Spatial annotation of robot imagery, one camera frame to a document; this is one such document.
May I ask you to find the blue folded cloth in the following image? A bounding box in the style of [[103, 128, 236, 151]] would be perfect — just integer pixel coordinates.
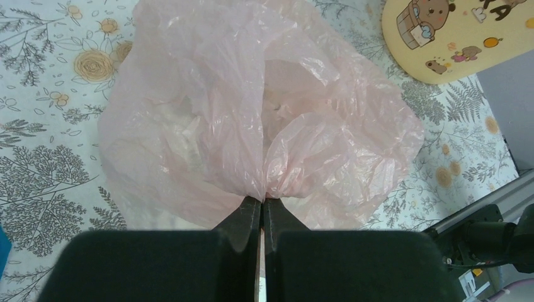
[[0, 228, 12, 276]]

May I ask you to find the yellow trash bin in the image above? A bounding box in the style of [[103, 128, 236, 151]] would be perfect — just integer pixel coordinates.
[[382, 0, 533, 84]]

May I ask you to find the floral patterned table mat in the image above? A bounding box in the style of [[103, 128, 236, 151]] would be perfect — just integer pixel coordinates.
[[1, 1, 518, 301]]

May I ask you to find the pink plastic trash bag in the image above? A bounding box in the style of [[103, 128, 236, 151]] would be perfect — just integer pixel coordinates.
[[98, 1, 424, 230]]

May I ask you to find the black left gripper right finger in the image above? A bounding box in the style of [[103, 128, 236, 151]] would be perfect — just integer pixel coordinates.
[[263, 198, 309, 301]]

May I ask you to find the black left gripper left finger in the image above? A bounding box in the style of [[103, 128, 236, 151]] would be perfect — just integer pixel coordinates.
[[214, 197, 262, 301]]

